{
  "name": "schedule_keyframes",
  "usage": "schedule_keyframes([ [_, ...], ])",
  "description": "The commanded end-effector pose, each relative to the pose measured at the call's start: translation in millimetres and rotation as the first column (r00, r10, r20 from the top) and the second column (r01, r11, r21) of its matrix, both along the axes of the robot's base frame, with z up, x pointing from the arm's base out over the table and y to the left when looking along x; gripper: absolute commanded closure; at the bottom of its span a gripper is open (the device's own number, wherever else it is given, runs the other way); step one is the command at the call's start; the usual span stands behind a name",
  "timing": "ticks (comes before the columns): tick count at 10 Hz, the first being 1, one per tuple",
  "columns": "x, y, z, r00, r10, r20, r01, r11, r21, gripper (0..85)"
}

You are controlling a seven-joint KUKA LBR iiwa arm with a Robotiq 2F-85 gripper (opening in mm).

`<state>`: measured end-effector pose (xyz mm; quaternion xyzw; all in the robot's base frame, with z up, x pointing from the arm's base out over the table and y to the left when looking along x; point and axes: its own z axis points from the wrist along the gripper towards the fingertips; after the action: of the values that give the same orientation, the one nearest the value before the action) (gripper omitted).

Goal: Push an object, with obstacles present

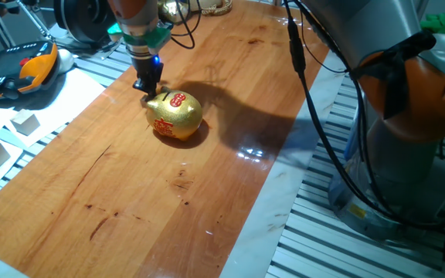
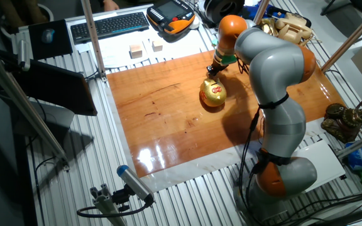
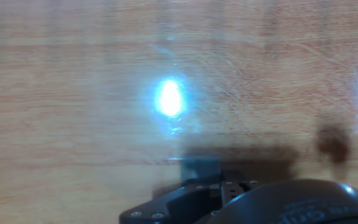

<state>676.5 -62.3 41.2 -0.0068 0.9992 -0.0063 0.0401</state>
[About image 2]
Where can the black chair base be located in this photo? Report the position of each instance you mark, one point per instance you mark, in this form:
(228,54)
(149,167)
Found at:
(357,6)

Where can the person hand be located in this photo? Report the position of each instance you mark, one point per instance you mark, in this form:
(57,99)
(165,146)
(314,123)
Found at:
(110,5)

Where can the blue bag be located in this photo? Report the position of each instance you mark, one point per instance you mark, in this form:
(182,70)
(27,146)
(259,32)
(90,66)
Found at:
(253,9)

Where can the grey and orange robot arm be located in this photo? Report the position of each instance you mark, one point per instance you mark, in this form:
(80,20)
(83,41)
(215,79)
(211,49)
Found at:
(275,69)

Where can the white round object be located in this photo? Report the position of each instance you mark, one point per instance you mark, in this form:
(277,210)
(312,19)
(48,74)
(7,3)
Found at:
(195,22)

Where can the black filament spool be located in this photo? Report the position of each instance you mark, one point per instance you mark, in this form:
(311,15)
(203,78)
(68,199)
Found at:
(223,7)

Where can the black keyboard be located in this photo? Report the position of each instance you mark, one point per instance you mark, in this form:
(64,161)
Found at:
(108,26)

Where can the grey computer mouse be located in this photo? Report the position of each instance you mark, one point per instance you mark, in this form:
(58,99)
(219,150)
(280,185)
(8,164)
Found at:
(48,35)

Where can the gold foil bag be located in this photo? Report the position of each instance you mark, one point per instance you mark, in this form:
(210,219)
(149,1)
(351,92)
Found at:
(268,26)

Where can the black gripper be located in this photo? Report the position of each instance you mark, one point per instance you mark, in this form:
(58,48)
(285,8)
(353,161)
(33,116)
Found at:
(218,67)

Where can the pale wooden block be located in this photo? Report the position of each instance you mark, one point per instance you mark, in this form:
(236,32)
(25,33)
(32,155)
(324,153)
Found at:
(157,46)
(136,51)

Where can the black laptop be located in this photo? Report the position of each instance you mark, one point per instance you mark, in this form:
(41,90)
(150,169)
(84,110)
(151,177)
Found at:
(55,88)

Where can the black orange teach pendant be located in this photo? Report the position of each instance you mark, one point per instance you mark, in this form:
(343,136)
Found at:
(171,17)

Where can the small silver camera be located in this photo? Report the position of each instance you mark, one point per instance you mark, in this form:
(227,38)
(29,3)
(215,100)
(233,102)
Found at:
(24,55)

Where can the cream vintage telephone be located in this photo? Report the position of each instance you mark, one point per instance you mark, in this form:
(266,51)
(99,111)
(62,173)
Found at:
(294,28)

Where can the wood grain table mat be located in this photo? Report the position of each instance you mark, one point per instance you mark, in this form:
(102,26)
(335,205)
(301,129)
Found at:
(168,119)

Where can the golden piggy bank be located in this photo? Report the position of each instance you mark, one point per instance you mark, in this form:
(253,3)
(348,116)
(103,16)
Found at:
(213,93)

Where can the aluminium frame post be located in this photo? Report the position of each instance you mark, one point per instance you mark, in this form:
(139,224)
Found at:
(260,11)
(93,37)
(354,36)

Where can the white rimmed round bin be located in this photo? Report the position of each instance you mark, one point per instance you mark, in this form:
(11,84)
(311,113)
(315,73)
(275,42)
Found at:
(51,12)

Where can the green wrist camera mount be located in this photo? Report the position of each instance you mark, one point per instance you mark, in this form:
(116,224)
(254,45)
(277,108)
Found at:
(229,59)

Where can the white paper sheets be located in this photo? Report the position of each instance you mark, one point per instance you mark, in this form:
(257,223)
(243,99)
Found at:
(118,53)

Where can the black mouse pad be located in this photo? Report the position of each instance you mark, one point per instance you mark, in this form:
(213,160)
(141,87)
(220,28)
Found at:
(61,44)

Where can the blue tissue pack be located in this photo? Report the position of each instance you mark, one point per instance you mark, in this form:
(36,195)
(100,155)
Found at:
(358,157)

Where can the aluminium camera bracket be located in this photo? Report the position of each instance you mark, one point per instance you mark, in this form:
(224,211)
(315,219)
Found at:
(105,204)

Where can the silver camera blue cap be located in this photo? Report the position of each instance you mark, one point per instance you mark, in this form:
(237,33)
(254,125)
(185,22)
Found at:
(135,185)

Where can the aluminium frame beam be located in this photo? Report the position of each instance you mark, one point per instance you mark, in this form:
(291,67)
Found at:
(360,142)
(27,106)

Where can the white flat panel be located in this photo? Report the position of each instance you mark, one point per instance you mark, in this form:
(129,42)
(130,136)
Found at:
(325,163)

